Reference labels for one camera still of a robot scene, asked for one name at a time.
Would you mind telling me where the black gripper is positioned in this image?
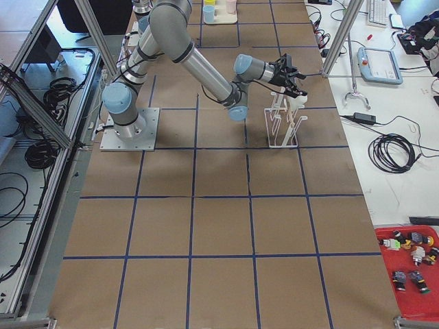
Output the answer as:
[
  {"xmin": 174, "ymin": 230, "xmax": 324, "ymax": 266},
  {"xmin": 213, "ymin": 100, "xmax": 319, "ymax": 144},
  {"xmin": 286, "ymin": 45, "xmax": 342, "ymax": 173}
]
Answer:
[{"xmin": 268, "ymin": 54, "xmax": 308, "ymax": 97}]

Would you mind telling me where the white ikea cup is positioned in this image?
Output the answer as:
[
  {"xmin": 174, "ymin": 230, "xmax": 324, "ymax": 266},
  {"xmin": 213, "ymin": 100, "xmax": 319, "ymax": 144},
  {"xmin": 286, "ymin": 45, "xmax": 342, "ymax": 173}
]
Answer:
[{"xmin": 287, "ymin": 95, "xmax": 308, "ymax": 110}]

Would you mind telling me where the pink cup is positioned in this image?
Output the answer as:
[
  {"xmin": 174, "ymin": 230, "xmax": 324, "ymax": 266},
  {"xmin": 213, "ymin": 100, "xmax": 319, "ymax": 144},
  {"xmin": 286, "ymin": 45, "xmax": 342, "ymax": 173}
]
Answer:
[{"xmin": 226, "ymin": 0, "xmax": 237, "ymax": 14}]

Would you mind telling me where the light blue cup rear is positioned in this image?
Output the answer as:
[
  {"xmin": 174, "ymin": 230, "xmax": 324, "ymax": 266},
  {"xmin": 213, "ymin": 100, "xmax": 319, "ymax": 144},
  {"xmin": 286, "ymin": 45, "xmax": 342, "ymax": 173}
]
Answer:
[{"xmin": 202, "ymin": 5, "xmax": 215, "ymax": 24}]

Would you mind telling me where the grabber reaching tool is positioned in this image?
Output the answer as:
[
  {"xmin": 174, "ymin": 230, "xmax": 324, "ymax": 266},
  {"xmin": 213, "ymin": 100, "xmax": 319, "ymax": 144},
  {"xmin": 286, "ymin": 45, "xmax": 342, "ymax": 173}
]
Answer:
[{"xmin": 342, "ymin": 34, "xmax": 371, "ymax": 110}]

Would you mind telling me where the black power adapter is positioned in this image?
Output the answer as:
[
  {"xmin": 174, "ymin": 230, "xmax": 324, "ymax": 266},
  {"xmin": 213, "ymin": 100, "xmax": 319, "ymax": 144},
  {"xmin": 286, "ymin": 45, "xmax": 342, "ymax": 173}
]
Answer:
[{"xmin": 353, "ymin": 112, "xmax": 377, "ymax": 125}]

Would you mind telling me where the blue teach pendant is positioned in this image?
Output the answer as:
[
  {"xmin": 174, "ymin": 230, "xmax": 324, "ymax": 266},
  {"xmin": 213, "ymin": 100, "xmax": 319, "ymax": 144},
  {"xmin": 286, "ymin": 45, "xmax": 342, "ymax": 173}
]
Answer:
[{"xmin": 357, "ymin": 47, "xmax": 403, "ymax": 85}]

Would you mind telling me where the cream plastic tray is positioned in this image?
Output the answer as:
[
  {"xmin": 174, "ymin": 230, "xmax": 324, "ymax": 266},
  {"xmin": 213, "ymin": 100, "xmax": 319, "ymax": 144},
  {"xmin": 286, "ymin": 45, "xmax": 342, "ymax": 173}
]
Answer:
[{"xmin": 208, "ymin": 0, "xmax": 237, "ymax": 25}]

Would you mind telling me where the white keyboard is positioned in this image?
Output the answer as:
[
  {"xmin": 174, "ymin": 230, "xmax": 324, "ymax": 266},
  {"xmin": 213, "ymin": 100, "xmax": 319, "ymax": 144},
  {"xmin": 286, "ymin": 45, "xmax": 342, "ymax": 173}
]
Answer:
[{"xmin": 366, "ymin": 0, "xmax": 388, "ymax": 28}]

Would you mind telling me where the red parts tray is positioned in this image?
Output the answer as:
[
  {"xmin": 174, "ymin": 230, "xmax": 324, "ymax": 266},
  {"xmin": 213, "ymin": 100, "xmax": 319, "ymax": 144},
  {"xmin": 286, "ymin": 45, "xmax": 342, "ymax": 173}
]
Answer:
[{"xmin": 375, "ymin": 225, "xmax": 438, "ymax": 321}]

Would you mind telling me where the white wire cup rack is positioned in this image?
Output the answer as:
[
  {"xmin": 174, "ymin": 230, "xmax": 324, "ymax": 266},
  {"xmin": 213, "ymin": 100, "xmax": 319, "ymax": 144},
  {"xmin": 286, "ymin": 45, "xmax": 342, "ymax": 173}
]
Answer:
[{"xmin": 264, "ymin": 87, "xmax": 308, "ymax": 149}]

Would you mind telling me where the aluminium frame post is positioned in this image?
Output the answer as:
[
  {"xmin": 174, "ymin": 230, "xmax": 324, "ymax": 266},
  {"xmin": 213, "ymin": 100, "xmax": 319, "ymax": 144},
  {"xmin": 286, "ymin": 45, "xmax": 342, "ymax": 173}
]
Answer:
[{"xmin": 321, "ymin": 0, "xmax": 364, "ymax": 77}]

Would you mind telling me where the coiled black cable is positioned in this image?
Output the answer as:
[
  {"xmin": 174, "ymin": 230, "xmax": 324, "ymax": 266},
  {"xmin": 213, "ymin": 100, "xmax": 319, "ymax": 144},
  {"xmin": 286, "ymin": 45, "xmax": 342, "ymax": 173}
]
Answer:
[{"xmin": 368, "ymin": 133, "xmax": 416, "ymax": 173}]

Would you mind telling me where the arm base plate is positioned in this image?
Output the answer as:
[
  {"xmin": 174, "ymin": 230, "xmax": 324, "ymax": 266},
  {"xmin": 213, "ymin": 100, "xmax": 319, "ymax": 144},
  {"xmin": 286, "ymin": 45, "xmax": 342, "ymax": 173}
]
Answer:
[{"xmin": 100, "ymin": 108, "xmax": 160, "ymax": 151}]

